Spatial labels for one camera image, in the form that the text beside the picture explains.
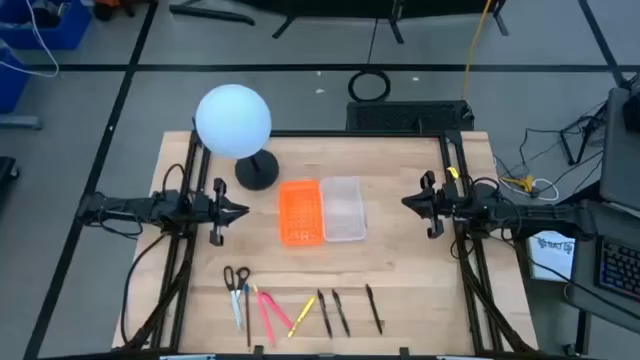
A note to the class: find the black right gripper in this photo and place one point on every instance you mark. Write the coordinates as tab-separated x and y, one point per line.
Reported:
442	202

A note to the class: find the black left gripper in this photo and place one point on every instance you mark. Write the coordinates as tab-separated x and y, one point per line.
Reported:
217	210

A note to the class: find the pink pencil yellow eraser cap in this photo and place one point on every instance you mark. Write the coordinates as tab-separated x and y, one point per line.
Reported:
263	315

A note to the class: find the pink highlighter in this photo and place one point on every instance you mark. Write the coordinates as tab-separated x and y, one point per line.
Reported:
278	311

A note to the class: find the black pen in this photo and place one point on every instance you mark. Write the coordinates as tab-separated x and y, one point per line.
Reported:
325	314
374	309
341	313

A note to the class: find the yellow highlighter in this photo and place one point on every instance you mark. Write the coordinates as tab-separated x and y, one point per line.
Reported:
302	316

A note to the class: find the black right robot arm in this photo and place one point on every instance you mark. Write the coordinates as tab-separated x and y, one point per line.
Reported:
530	215

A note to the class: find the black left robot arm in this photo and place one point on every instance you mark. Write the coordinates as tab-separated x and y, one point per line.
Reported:
130	206

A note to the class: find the clear plastic supply box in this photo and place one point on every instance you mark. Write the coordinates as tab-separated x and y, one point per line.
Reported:
344	210

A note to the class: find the black box device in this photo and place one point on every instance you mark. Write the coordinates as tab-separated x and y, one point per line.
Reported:
632	110

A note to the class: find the yellow tape tag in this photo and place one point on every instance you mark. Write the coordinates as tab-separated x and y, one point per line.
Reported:
453	173

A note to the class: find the orange plastic basket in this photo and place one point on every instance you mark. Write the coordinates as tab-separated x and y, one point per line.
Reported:
300	212

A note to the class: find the black perforated computer case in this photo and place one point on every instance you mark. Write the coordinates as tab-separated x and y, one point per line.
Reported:
400	117

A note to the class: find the white globe lamp black base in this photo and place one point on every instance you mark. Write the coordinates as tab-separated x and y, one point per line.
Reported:
232	120

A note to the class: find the white printed paper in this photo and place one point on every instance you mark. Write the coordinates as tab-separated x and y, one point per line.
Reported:
550	260

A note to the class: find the black folding stand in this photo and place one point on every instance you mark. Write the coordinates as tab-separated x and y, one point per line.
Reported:
567	145

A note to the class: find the grey keyboard desk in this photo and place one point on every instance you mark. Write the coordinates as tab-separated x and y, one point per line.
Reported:
585	260

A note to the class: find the black stand foot bar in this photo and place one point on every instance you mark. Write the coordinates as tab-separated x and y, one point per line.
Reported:
210	13

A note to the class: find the black cart with legs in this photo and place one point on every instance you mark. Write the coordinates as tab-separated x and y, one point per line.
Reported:
350	7

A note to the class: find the grey desk top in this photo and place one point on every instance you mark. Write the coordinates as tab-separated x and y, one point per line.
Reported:
620	160

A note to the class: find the black keyboard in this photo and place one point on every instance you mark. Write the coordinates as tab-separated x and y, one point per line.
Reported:
620	267

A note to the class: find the black rounded object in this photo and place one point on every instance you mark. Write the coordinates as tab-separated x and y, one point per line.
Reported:
6	172

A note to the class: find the grey flat bar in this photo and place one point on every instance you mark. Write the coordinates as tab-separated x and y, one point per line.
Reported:
20	122

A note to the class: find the orange and black tool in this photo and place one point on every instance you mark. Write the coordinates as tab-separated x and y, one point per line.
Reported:
107	7

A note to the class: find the blue plastic bin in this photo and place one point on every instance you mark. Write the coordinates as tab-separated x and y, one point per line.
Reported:
70	30
12	85

